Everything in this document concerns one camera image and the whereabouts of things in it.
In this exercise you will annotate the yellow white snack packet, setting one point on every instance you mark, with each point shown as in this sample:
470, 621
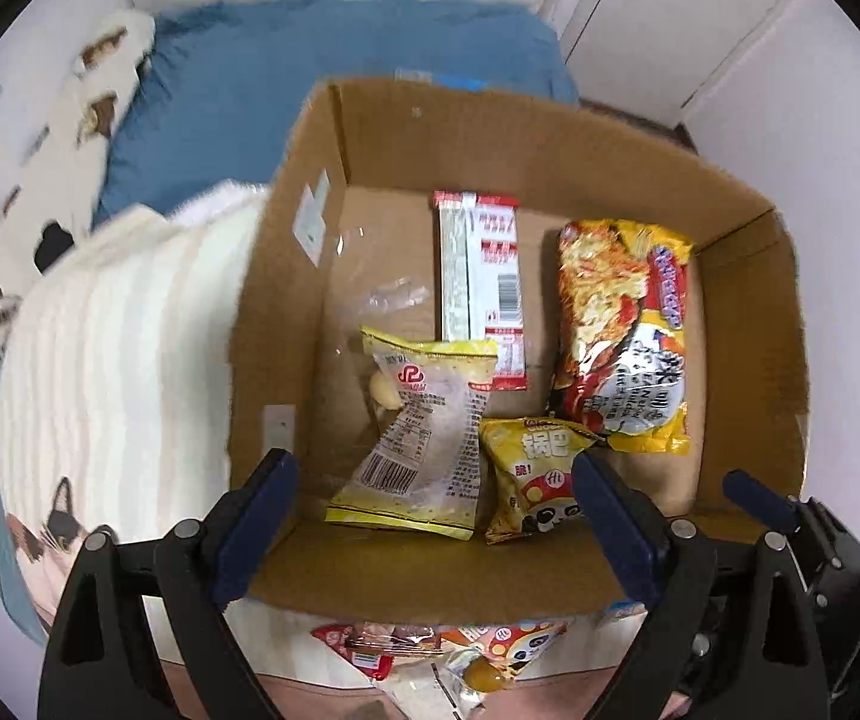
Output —
422, 450

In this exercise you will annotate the white cat-print cloth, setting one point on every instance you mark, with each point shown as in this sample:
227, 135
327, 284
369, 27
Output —
63, 150

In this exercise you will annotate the yellow red noodle packet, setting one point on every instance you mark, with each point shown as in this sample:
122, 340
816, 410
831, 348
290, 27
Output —
610, 315

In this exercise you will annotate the blue pillow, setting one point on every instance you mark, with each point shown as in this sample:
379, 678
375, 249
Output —
235, 105

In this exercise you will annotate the long white red-label packet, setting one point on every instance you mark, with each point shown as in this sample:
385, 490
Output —
460, 277

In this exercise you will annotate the striped cat-print blanket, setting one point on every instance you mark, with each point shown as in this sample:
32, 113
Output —
123, 352

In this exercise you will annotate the red snack packet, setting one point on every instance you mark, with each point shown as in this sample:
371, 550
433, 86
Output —
355, 645

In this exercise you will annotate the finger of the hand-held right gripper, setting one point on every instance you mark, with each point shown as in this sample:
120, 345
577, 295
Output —
756, 499

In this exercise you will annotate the clear plastic bag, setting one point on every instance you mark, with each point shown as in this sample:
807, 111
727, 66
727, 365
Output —
392, 300

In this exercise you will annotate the small yellow panda packet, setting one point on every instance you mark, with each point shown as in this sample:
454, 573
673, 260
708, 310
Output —
527, 480

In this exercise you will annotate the printed cardboard box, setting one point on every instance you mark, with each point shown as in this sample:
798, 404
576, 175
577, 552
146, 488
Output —
625, 187

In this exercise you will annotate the white cabinet door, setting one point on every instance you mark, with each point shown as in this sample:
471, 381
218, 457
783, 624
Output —
662, 30

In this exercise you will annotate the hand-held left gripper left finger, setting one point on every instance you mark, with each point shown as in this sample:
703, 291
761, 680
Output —
257, 532

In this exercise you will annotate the blue bedsheet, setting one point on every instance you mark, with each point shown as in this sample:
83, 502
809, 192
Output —
18, 592

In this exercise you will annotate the orange panda snack packet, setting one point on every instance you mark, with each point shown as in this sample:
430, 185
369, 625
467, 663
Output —
520, 641

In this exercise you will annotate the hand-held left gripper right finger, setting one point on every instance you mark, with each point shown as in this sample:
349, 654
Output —
617, 532

